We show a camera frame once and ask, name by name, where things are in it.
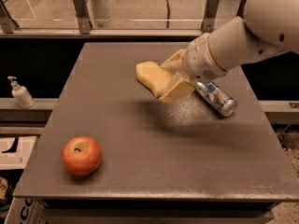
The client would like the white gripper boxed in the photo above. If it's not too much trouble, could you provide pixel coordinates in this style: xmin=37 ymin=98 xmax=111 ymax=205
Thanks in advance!
xmin=158 ymin=33 xmax=226 ymax=104

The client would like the yellow sponge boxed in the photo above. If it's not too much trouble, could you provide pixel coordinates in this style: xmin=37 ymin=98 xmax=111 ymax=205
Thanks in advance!
xmin=135 ymin=62 xmax=173 ymax=98

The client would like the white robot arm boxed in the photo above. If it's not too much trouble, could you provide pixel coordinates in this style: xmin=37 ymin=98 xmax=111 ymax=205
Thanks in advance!
xmin=158 ymin=0 xmax=299 ymax=103

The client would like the red apple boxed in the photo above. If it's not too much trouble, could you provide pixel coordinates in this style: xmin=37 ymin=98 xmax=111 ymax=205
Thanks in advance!
xmin=62 ymin=136 xmax=102 ymax=176

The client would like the silver blue soda can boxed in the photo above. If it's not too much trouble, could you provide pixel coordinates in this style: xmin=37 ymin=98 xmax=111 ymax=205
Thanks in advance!
xmin=195 ymin=82 xmax=237 ymax=117

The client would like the white pole base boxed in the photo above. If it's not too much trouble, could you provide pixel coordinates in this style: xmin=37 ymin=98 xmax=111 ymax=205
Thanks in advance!
xmin=90 ymin=0 xmax=111 ymax=29

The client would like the white pump dispenser bottle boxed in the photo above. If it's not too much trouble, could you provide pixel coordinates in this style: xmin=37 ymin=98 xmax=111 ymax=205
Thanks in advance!
xmin=7 ymin=76 xmax=35 ymax=108

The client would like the white cardboard box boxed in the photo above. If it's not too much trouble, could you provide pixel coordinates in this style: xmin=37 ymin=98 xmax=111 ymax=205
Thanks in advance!
xmin=0 ymin=136 xmax=37 ymax=170

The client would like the white printed box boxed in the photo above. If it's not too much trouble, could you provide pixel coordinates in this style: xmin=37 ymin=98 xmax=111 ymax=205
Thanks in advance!
xmin=4 ymin=198 xmax=48 ymax=224

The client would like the right metal rail bracket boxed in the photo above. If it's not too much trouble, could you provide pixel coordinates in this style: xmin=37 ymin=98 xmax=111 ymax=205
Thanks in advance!
xmin=201 ymin=0 xmax=220 ymax=33

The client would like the metal rail bracket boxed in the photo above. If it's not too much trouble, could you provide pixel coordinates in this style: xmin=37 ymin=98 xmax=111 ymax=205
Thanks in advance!
xmin=201 ymin=0 xmax=220 ymax=33
xmin=73 ymin=0 xmax=92 ymax=35

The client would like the left metal rail bracket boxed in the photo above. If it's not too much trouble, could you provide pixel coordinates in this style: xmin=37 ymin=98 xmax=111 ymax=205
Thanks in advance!
xmin=73 ymin=0 xmax=92 ymax=35

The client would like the far left metal bracket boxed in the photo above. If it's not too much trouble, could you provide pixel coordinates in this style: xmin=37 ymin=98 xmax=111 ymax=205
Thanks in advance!
xmin=0 ymin=0 xmax=19 ymax=34

